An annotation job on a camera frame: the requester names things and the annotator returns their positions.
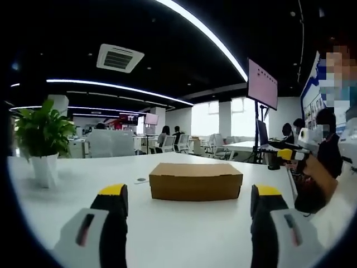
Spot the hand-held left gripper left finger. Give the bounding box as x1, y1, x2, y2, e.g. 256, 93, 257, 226
52, 183, 129, 268

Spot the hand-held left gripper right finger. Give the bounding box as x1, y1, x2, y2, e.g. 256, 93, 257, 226
250, 183, 327, 268

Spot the brown cardboard shoe box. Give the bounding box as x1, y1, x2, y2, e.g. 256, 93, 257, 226
148, 162, 244, 202

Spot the person's right hand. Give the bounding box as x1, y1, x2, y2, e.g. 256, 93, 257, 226
302, 156, 339, 198

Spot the dark computer monitor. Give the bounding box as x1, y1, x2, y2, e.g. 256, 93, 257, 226
256, 119, 269, 147

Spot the black monitor stand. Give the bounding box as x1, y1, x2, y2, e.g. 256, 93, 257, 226
249, 99, 281, 171

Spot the white background office table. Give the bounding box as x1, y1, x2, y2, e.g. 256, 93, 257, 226
224, 140, 279, 159

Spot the large pink screen monitor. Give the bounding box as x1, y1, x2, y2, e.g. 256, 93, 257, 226
246, 57, 279, 111

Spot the white office chair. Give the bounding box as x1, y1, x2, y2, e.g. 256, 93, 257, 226
177, 134, 191, 154
161, 135, 177, 154
212, 133, 233, 160

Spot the white desk partition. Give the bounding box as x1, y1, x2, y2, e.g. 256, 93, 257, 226
85, 129, 137, 159

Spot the green potted plant white pot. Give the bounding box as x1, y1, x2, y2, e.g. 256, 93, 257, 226
13, 98, 78, 189

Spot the small pink screen monitor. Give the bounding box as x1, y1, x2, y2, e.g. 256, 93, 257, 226
144, 112, 160, 127

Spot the long white ceiling light strip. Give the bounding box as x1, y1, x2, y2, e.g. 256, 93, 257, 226
155, 0, 249, 82
45, 78, 195, 107

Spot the white ceiling air vent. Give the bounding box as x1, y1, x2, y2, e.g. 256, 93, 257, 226
96, 43, 146, 74

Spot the blue white wall poster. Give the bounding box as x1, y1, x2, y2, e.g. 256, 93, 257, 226
300, 49, 330, 131

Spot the black hanging cable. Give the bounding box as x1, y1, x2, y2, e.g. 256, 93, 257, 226
297, 0, 307, 86

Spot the red wall screen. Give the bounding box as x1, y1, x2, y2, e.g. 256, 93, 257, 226
119, 112, 139, 126

